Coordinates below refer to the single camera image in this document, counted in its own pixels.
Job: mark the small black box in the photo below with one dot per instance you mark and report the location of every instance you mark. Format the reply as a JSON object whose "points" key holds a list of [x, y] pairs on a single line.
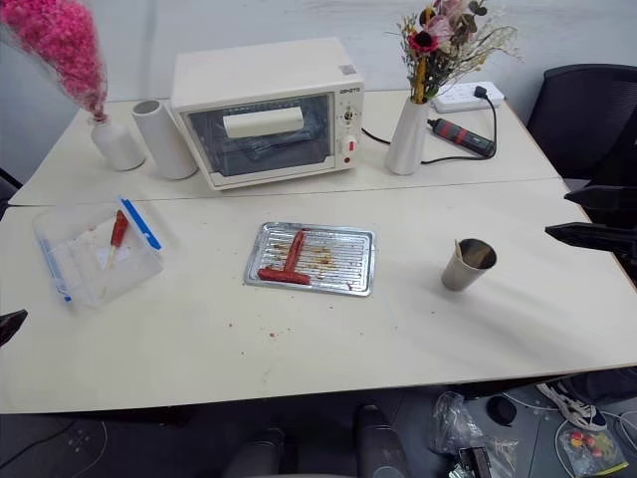
{"points": [[475, 463]]}

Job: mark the mixed dried flower bouquet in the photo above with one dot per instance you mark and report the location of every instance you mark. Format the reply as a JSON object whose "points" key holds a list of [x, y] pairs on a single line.
{"points": [[443, 45]]}

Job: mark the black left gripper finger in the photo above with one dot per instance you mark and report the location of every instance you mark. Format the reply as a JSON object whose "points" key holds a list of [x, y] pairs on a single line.
{"points": [[11, 323]]}

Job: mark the steel metal cup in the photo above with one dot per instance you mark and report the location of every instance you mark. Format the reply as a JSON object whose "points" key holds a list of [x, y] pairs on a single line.
{"points": [[465, 274]]}

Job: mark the white power strip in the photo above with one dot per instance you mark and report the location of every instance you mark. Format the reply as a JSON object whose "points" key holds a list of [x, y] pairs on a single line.
{"points": [[460, 95]]}

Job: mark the white tall tapered vase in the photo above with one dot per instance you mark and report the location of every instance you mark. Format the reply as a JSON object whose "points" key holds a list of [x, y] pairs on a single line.
{"points": [[408, 139]]}

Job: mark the crumpled clear plastic bag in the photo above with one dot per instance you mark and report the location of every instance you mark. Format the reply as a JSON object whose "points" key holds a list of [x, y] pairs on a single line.
{"points": [[453, 423]]}

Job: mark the white and black sneaker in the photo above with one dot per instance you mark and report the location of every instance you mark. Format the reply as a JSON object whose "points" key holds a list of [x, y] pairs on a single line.
{"points": [[577, 406]]}

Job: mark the pink dried flower bunch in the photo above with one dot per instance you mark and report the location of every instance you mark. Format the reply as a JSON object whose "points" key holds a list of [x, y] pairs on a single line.
{"points": [[60, 45]]}

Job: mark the silver metal baking tray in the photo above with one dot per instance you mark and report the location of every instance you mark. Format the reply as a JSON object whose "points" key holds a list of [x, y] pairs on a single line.
{"points": [[343, 264]]}

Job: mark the white toaster oven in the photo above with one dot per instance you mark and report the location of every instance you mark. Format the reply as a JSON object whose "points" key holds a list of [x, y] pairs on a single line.
{"points": [[259, 74]]}

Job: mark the dark rounded shape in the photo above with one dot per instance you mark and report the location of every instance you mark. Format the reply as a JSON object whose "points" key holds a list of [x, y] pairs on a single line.
{"points": [[261, 455], [378, 443]]}

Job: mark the clear bag with colourful items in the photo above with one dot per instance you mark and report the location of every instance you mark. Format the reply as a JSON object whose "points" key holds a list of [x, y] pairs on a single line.
{"points": [[589, 445]]}

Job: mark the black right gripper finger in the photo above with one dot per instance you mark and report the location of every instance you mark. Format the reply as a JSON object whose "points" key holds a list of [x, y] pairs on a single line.
{"points": [[597, 238], [612, 199]]}

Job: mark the clear plastic box blue clips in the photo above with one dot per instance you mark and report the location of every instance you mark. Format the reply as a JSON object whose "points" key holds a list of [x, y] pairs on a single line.
{"points": [[94, 269]]}

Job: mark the black and red power meter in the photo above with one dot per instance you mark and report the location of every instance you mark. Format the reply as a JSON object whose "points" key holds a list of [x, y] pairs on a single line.
{"points": [[463, 135]]}

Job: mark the white cylinder vase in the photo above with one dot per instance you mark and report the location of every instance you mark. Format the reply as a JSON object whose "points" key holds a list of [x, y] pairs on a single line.
{"points": [[164, 144]]}

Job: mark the black office chair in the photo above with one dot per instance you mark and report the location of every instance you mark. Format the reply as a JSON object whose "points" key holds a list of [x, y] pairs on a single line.
{"points": [[582, 119]]}

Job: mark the white round bottle vase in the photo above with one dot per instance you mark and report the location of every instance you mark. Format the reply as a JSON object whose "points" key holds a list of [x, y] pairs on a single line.
{"points": [[117, 144]]}

